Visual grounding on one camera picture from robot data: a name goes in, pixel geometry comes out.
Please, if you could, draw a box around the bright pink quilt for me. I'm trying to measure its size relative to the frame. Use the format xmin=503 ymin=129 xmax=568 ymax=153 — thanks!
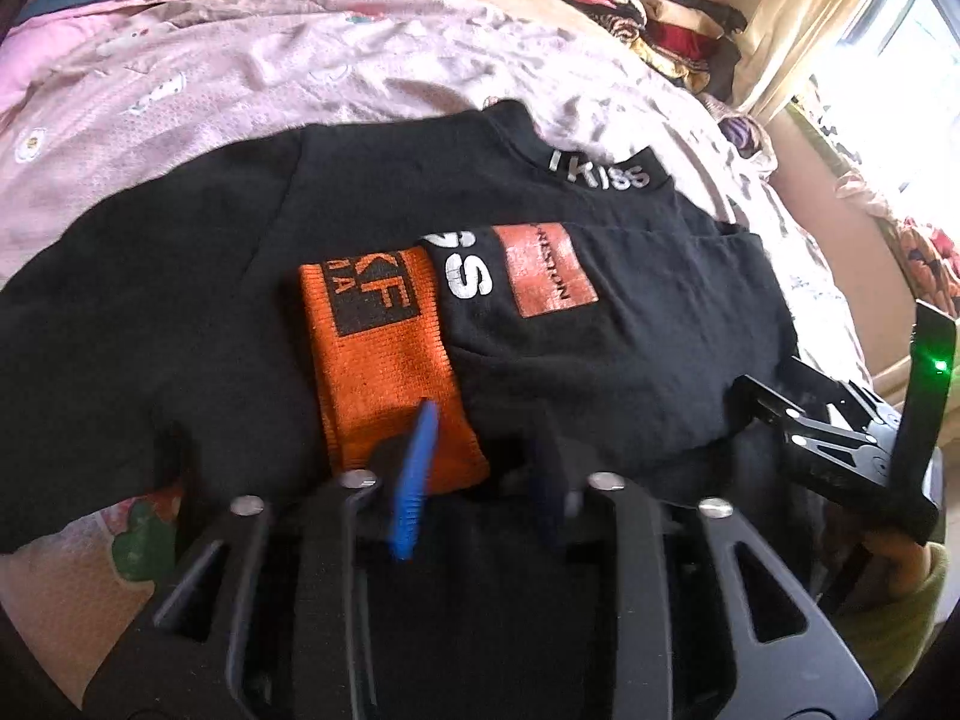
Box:
xmin=0 ymin=0 xmax=218 ymax=121

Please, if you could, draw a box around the pile of folded clothes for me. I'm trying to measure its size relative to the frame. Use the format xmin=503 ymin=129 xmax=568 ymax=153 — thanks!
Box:
xmin=529 ymin=0 xmax=751 ymax=102

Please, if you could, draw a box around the orange floral cloth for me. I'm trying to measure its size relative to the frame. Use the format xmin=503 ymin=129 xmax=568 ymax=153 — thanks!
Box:
xmin=825 ymin=165 xmax=960 ymax=316

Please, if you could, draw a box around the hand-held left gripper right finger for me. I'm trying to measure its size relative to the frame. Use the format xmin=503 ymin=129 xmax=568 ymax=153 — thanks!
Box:
xmin=529 ymin=420 xmax=826 ymax=691

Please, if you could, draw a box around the black T-shirt with orange patches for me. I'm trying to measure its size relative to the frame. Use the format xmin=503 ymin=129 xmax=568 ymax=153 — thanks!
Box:
xmin=0 ymin=100 xmax=826 ymax=552

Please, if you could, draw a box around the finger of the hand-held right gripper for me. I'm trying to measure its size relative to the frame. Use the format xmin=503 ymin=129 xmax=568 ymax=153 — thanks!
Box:
xmin=789 ymin=356 xmax=902 ymax=441
xmin=730 ymin=373 xmax=895 ymax=497

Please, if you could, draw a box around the purple cloth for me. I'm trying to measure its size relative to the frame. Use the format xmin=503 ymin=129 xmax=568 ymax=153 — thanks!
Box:
xmin=716 ymin=114 xmax=777 ymax=177

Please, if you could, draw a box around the cream curtain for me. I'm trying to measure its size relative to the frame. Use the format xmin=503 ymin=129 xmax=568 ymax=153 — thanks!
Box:
xmin=733 ymin=0 xmax=905 ymax=122

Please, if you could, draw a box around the person's right forearm green sleeve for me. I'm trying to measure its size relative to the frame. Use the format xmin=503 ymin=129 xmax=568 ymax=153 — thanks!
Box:
xmin=840 ymin=526 xmax=950 ymax=698

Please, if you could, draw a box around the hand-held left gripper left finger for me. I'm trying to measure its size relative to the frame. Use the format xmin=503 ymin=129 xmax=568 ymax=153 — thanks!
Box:
xmin=154 ymin=397 xmax=441 ymax=691

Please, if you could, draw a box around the window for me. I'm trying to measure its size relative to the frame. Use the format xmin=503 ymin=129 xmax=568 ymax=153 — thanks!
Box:
xmin=806 ymin=0 xmax=960 ymax=203

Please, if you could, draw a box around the pink strawberry printed blanket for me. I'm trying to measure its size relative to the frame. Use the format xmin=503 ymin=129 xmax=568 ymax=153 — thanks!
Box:
xmin=0 ymin=0 xmax=875 ymax=706

